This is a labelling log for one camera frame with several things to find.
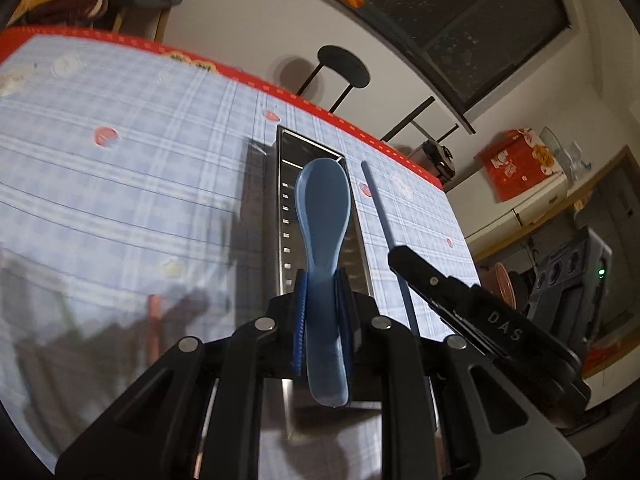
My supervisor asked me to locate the stainless steel utensil tray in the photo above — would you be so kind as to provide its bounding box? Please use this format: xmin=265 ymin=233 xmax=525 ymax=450
xmin=244 ymin=126 xmax=386 ymax=446

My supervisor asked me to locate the black round chair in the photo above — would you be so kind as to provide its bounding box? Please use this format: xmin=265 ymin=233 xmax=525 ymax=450
xmin=297 ymin=45 xmax=371 ymax=113

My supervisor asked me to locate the blue plaid tablecloth red border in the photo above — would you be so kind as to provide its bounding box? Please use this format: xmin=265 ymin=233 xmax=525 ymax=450
xmin=0 ymin=25 xmax=482 ymax=480

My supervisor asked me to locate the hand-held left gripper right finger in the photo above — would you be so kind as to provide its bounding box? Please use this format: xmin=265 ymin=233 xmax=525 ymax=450
xmin=335 ymin=270 xmax=586 ymax=480

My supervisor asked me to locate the blue spoon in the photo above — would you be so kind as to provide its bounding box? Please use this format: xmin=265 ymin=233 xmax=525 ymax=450
xmin=294 ymin=157 xmax=351 ymax=407

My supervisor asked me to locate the blue chopstick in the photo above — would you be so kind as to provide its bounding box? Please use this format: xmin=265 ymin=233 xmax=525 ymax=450
xmin=360 ymin=161 xmax=420 ymax=337

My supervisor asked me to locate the white cabinet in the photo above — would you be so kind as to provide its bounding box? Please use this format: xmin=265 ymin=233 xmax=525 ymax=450
xmin=465 ymin=147 xmax=636 ymax=261

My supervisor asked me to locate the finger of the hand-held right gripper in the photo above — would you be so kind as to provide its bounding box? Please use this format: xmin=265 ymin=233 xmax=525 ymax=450
xmin=388 ymin=245 xmax=476 ymax=322

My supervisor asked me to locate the pink bowl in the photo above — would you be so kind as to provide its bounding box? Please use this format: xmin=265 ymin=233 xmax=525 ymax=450
xmin=482 ymin=262 xmax=518 ymax=308

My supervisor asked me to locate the black rice cooker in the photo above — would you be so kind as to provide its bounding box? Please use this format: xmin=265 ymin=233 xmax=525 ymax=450
xmin=411 ymin=140 xmax=457 ymax=186

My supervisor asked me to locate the black metal chair frame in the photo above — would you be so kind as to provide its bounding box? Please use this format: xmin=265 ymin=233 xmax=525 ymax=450
xmin=381 ymin=96 xmax=460 ymax=143

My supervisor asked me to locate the pink chopstick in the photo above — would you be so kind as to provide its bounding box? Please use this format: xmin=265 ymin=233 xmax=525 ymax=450
xmin=146 ymin=294 xmax=163 ymax=361

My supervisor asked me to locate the grey appliance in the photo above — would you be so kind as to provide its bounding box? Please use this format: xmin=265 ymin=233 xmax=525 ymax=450
xmin=527 ymin=227 xmax=613 ymax=356

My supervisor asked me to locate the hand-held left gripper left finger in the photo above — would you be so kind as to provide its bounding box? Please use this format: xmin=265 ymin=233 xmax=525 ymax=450
xmin=55 ymin=270 xmax=308 ymax=480

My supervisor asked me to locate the red gift box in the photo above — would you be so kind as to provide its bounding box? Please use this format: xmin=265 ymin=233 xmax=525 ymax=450
xmin=475 ymin=129 xmax=568 ymax=203

